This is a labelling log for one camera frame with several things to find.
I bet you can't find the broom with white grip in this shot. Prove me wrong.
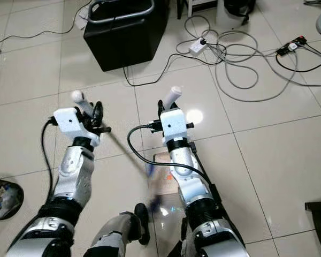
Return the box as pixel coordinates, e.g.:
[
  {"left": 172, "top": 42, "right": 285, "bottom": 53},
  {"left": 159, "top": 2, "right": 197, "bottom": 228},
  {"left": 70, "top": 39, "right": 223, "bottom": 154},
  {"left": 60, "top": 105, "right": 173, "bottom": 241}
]
[{"left": 71, "top": 89, "right": 164, "bottom": 215}]

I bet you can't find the beige dustpan with white handle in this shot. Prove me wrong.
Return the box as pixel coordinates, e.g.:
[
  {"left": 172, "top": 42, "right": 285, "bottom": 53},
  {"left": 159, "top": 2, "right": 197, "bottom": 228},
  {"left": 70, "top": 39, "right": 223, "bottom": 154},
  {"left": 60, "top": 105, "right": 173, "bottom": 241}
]
[{"left": 152, "top": 85, "right": 185, "bottom": 196}]

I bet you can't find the white power strip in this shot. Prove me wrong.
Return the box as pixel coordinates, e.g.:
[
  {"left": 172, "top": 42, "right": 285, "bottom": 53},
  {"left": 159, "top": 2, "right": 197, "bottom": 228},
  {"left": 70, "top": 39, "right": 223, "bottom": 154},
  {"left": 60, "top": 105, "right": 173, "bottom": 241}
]
[{"left": 189, "top": 36, "right": 209, "bottom": 56}]

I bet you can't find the robot left leg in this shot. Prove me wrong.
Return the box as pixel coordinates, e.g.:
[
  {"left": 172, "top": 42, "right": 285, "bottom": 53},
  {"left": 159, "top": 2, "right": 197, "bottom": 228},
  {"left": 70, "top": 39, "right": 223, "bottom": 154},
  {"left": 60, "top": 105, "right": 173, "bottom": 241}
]
[{"left": 82, "top": 203, "right": 151, "bottom": 257}]

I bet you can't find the robot leg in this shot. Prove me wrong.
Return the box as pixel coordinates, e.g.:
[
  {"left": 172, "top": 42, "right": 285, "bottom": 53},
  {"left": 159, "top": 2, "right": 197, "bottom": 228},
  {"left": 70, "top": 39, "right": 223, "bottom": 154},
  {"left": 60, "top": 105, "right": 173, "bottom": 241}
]
[
  {"left": 179, "top": 216, "right": 200, "bottom": 257},
  {"left": 82, "top": 203, "right": 151, "bottom": 257}
]

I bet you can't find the white bin with black bag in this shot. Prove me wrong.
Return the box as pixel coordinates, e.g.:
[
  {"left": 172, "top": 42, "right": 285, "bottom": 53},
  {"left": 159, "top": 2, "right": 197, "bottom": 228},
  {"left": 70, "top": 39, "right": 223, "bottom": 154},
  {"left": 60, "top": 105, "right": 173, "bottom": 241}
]
[{"left": 215, "top": 0, "right": 257, "bottom": 31}]

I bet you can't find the black mesh trash bin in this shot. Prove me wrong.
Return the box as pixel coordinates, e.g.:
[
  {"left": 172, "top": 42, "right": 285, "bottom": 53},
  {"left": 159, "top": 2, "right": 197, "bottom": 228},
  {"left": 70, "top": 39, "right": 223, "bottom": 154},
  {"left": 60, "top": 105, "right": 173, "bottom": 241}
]
[{"left": 0, "top": 176, "right": 25, "bottom": 222}]

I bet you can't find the robot right leg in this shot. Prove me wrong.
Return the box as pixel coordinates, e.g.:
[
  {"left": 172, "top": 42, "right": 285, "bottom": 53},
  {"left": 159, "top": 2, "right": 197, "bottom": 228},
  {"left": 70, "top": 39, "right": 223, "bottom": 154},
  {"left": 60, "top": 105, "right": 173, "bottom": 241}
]
[{"left": 179, "top": 216, "right": 200, "bottom": 257}]

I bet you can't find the black power strip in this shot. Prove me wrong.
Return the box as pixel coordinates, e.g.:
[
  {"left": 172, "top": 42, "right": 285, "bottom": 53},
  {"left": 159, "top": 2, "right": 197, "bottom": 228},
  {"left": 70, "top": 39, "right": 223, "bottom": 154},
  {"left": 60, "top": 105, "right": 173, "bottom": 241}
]
[{"left": 276, "top": 35, "right": 308, "bottom": 57}]

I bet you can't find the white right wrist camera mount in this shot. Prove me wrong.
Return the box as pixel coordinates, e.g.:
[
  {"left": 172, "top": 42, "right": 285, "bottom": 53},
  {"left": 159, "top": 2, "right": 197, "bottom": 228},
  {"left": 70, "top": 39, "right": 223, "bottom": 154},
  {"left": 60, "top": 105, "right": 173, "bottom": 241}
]
[{"left": 161, "top": 109, "right": 192, "bottom": 141}]

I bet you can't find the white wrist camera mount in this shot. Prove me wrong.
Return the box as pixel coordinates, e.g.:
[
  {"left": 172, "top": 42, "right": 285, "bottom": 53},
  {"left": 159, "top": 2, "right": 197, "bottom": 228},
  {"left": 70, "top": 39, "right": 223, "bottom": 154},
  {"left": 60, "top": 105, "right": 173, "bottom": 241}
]
[
  {"left": 161, "top": 109, "right": 192, "bottom": 141},
  {"left": 53, "top": 107, "right": 94, "bottom": 141}
]

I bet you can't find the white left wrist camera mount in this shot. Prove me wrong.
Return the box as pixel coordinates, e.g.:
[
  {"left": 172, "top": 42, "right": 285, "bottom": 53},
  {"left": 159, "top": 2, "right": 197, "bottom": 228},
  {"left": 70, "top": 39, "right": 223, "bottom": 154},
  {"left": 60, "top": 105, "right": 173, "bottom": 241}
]
[{"left": 53, "top": 107, "right": 94, "bottom": 141}]

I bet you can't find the black floor cable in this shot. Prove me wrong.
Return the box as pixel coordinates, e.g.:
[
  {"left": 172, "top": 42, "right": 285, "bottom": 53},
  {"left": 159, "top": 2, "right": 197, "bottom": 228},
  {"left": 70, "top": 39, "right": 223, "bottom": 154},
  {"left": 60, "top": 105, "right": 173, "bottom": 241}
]
[{"left": 122, "top": 42, "right": 228, "bottom": 87}]

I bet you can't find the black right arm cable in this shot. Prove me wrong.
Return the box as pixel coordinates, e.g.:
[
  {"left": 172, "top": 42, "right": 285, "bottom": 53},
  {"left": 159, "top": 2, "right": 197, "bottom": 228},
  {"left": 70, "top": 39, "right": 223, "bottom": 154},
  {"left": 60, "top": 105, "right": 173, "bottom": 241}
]
[{"left": 126, "top": 124, "right": 223, "bottom": 204}]

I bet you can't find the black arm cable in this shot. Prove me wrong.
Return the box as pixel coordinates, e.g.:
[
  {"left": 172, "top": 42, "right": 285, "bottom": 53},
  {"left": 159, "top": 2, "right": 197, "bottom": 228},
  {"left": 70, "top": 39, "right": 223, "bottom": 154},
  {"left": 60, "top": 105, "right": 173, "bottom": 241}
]
[
  {"left": 40, "top": 117, "right": 58, "bottom": 193},
  {"left": 126, "top": 124, "right": 223, "bottom": 204}
]

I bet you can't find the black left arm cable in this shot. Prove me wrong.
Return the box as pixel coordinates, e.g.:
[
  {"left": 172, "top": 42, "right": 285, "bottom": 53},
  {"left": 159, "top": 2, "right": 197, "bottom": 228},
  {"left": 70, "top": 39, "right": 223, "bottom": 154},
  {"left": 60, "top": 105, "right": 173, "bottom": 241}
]
[{"left": 40, "top": 117, "right": 58, "bottom": 193}]

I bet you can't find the black box with metal handle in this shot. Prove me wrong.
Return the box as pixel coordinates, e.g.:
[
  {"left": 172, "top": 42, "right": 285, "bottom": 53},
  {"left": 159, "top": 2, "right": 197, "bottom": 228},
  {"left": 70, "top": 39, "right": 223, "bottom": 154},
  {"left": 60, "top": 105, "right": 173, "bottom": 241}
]
[{"left": 83, "top": 0, "right": 171, "bottom": 72}]

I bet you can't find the thin black cable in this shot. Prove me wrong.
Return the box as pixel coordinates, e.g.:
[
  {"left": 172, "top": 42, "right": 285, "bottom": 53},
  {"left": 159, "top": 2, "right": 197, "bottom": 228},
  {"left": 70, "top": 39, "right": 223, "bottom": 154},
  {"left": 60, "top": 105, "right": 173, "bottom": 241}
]
[{"left": 0, "top": 4, "right": 93, "bottom": 46}]

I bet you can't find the grey coiled cable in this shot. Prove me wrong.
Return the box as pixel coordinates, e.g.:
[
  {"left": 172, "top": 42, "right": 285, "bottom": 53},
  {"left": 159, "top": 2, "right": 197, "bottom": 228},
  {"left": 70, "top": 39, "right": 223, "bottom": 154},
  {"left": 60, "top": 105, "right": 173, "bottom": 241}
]
[{"left": 176, "top": 14, "right": 321, "bottom": 104}]

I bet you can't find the black looped cable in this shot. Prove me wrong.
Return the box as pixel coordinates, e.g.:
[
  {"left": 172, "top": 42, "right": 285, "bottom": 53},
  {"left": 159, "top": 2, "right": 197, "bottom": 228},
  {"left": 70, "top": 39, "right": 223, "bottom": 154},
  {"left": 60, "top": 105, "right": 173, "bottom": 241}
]
[{"left": 275, "top": 49, "right": 321, "bottom": 74}]

